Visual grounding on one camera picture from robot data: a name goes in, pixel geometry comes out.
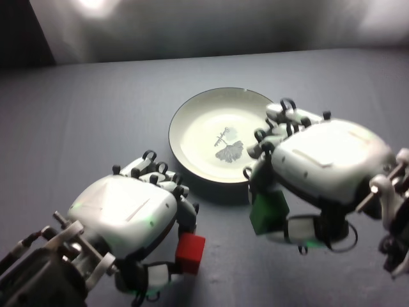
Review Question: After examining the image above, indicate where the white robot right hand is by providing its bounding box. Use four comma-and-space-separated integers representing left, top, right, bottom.
242, 98, 396, 256

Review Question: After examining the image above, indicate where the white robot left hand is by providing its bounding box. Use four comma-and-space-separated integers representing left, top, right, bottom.
66, 150, 201, 303

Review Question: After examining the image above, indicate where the red cube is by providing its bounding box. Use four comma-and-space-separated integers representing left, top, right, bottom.
174, 233, 206, 276

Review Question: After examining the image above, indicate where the green cube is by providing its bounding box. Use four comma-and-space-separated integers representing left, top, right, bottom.
249, 190, 290, 237

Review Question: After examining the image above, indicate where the white plate with leaf print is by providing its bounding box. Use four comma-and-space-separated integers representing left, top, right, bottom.
168, 86, 279, 193

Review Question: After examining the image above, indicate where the grey table cloth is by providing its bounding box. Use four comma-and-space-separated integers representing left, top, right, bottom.
0, 47, 409, 307

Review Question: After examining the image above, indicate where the dark background panel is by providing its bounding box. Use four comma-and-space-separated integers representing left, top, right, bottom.
0, 0, 57, 68

